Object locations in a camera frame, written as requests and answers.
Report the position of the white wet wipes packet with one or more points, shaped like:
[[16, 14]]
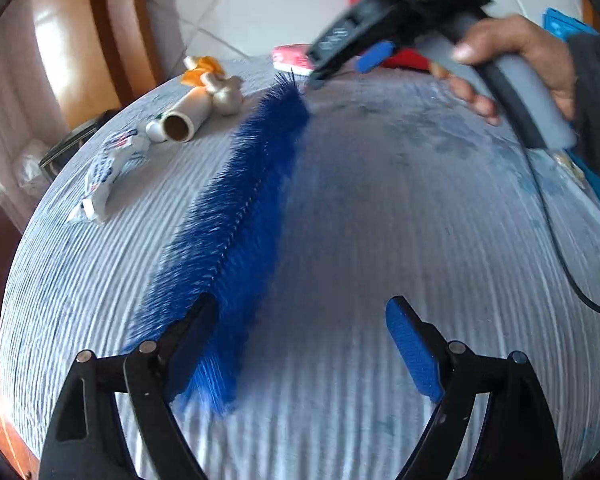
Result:
[[110, 175]]

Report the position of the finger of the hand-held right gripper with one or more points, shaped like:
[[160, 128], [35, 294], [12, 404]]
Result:
[[345, 35], [375, 57]]

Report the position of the clear plastic bag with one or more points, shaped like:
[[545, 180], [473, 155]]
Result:
[[30, 172]]

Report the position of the white roll with cardboard core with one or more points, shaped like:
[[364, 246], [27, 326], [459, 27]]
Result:
[[187, 115]]

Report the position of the person's right forearm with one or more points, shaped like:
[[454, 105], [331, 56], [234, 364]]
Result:
[[597, 110]]

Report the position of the blue bristle brush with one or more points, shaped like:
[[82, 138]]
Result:
[[240, 200]]

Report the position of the red object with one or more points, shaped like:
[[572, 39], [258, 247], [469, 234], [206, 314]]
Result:
[[405, 60]]

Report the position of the red and white packet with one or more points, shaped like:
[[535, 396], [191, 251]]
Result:
[[290, 57]]

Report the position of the black box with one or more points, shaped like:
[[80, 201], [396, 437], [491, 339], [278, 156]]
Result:
[[70, 147]]

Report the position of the white pill bottle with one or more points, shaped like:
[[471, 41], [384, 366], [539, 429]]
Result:
[[155, 131]]

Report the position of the blue packet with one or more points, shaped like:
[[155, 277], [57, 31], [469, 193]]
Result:
[[567, 22]]

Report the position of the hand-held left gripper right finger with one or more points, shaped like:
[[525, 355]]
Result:
[[414, 347]]

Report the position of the wooden cabinet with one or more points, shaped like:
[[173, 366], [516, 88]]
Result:
[[110, 25]]

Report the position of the orange wrapper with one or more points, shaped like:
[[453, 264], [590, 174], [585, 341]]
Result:
[[202, 70]]

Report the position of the grey striped cloth desktop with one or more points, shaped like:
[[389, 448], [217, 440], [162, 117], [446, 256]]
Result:
[[380, 210]]

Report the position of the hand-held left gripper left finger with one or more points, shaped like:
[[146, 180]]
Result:
[[189, 355]]

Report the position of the person's right hand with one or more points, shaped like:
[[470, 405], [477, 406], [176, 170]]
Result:
[[520, 37]]

